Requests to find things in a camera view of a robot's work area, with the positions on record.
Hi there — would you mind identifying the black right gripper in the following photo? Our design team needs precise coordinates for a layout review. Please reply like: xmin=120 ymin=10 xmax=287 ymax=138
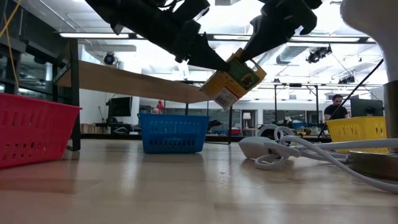
xmin=241 ymin=0 xmax=323 ymax=62

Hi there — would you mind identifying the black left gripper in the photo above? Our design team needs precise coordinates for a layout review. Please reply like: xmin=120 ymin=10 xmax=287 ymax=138
xmin=146 ymin=0 xmax=231 ymax=72

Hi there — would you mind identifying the orange snack packet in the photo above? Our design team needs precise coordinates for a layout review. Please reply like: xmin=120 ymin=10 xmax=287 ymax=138
xmin=199 ymin=47 xmax=267 ymax=111

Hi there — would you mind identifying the wooden desk shelf riser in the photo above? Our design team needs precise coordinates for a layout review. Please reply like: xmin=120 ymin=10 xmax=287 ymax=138
xmin=52 ymin=38 xmax=237 ymax=152

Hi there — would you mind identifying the black ceiling spotlight cluster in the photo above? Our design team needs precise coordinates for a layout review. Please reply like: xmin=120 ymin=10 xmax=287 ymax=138
xmin=306 ymin=45 xmax=333 ymax=65

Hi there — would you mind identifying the blue plastic basket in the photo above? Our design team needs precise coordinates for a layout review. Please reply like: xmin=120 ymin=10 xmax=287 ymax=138
xmin=137 ymin=113 xmax=211 ymax=154

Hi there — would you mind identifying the black computer monitor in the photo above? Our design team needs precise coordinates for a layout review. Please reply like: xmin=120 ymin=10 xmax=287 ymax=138
xmin=107 ymin=96 xmax=134 ymax=118
xmin=350 ymin=98 xmax=384 ymax=118

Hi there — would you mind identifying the white mushroom table lamp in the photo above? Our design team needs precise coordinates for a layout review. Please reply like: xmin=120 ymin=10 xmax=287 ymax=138
xmin=340 ymin=0 xmax=398 ymax=182

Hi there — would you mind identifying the yellow plastic basket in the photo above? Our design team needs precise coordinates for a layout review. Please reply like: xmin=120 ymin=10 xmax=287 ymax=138
xmin=325 ymin=116 xmax=389 ymax=154

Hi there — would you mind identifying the red plastic basket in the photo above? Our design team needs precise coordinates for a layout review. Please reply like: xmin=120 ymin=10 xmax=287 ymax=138
xmin=0 ymin=92 xmax=83 ymax=169

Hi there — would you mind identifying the black metal table frame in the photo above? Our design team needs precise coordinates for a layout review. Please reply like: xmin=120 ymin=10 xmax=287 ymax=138
xmin=317 ymin=58 xmax=385 ymax=138

